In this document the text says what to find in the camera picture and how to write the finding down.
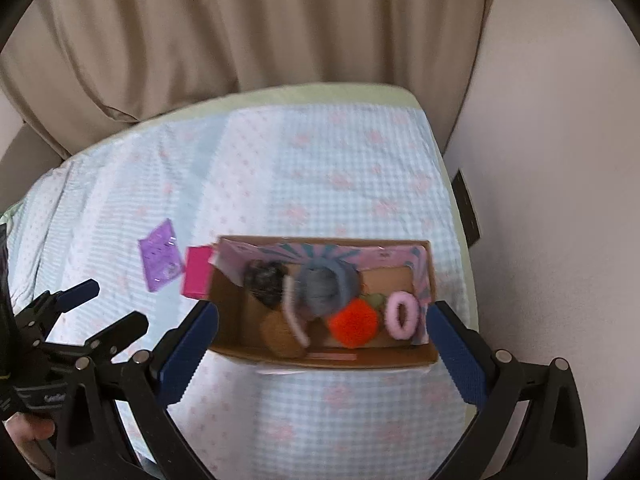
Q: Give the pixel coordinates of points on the beige curtain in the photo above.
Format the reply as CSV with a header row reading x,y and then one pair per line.
x,y
80,70

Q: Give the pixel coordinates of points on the orange fluffy pom-pom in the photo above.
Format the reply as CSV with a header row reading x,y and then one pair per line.
x,y
355,325

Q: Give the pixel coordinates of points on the person's left hand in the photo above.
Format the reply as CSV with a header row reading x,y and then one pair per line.
x,y
26,432

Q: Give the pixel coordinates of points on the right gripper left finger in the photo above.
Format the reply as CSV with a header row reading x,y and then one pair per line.
x,y
150,381

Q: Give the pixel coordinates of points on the magenta soft pouch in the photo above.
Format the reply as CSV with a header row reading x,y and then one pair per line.
x,y
197,272

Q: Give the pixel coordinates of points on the purple foil packet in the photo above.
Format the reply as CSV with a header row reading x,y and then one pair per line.
x,y
160,256

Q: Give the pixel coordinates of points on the black white patterned sock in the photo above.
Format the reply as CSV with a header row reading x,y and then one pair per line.
x,y
264,281

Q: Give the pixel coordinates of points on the grey socks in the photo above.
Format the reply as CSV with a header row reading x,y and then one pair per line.
x,y
324,287

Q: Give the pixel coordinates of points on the cardboard box pink teal lining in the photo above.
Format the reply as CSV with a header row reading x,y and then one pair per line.
x,y
384,267

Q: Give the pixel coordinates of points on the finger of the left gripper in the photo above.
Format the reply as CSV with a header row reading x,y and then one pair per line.
x,y
69,299
117,337

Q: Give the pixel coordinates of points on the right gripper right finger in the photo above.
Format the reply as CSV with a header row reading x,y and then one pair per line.
x,y
551,442

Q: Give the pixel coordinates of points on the light pink fluffy scrunchie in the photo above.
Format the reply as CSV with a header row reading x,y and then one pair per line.
x,y
401,315

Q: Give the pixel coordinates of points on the brown plush slipper sock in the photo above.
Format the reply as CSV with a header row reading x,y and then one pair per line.
x,y
282,330

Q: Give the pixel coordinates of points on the white blue checked blanket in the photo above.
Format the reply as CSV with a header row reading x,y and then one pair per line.
x,y
351,171

